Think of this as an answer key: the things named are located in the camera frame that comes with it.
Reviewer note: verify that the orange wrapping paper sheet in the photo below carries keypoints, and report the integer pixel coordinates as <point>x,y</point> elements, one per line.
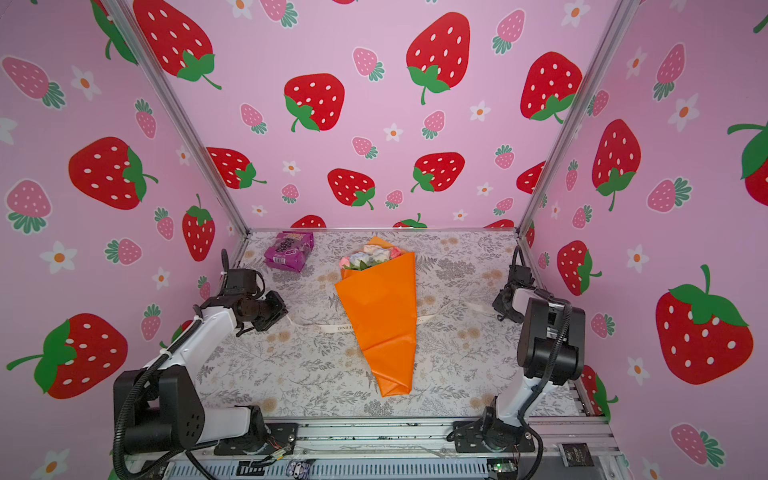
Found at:
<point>381,304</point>

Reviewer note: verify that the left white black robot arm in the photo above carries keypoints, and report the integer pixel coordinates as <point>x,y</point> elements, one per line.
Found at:
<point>158,414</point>

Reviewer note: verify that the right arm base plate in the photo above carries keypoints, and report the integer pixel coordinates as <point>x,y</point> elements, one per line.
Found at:
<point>475,437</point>

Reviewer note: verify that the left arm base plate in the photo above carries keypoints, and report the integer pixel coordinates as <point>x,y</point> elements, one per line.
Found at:
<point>270,440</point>

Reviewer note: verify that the white printed ribbon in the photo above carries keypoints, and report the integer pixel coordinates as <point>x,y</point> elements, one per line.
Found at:
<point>422,319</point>

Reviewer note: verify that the white fake rose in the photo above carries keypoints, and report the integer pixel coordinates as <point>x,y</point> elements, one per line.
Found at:
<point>358,261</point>

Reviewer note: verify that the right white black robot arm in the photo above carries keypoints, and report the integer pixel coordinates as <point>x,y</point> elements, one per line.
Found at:
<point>551,352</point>

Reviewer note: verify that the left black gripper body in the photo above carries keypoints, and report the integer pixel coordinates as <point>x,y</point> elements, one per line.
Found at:
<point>267,312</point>

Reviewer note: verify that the purple snack packet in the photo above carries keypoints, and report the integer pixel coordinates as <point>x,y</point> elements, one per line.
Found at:
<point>290,251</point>

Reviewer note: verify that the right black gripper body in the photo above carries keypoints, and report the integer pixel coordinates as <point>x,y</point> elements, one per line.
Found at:
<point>499,302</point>

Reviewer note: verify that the aluminium frame rail base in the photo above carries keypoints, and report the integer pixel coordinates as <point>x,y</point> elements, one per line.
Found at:
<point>411,448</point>

